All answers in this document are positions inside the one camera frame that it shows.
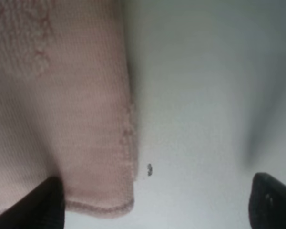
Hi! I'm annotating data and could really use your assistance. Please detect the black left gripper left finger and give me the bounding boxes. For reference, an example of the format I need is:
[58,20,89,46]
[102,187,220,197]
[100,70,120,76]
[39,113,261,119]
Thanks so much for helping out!
[0,177,65,229]

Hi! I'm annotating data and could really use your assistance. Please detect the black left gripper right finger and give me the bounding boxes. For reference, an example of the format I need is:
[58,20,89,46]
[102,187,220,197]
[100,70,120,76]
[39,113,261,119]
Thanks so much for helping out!
[248,173,286,229]

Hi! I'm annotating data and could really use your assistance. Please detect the pink towel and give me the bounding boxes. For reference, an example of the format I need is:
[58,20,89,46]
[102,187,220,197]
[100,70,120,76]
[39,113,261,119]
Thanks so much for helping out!
[0,0,137,218]

